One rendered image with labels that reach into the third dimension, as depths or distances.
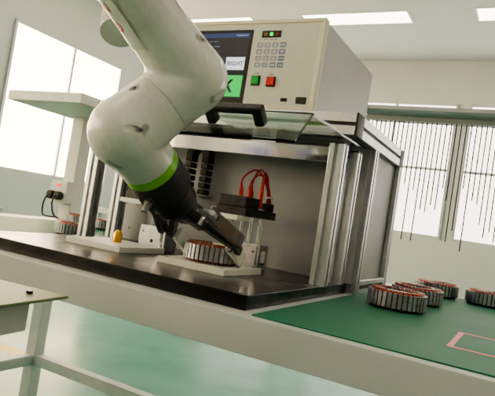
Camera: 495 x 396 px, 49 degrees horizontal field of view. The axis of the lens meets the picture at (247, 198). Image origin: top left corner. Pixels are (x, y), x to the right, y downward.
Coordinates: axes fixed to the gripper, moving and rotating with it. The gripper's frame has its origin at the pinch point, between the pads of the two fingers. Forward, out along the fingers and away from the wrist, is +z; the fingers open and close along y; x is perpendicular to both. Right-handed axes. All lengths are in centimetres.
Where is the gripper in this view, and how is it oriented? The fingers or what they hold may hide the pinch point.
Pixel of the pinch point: (212, 251)
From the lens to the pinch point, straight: 106.7
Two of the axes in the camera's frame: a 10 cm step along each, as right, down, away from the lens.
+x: 3.6, -8.1, 4.7
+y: 8.7, 1.2, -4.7
